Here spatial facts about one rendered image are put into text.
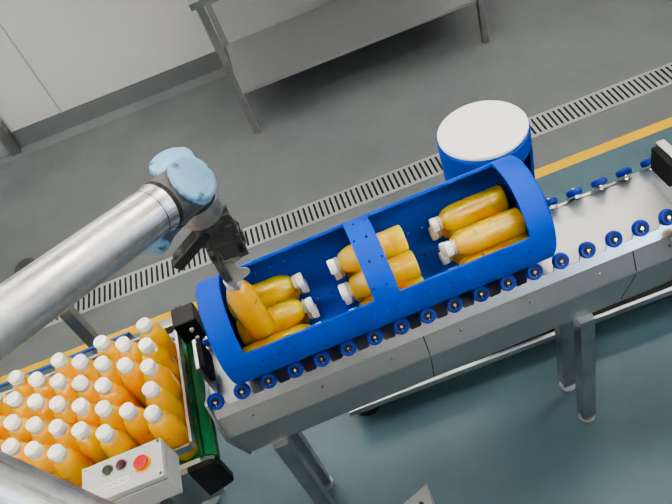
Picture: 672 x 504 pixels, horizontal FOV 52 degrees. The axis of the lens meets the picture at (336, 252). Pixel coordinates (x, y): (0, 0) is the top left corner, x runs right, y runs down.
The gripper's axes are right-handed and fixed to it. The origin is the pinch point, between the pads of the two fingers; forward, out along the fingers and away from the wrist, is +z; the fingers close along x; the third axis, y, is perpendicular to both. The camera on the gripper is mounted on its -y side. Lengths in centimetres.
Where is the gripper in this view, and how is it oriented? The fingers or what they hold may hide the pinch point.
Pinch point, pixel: (231, 280)
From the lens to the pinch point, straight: 162.8
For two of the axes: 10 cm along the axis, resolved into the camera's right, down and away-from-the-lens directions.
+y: 9.2, -3.8, -0.1
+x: -2.6, -6.5, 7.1
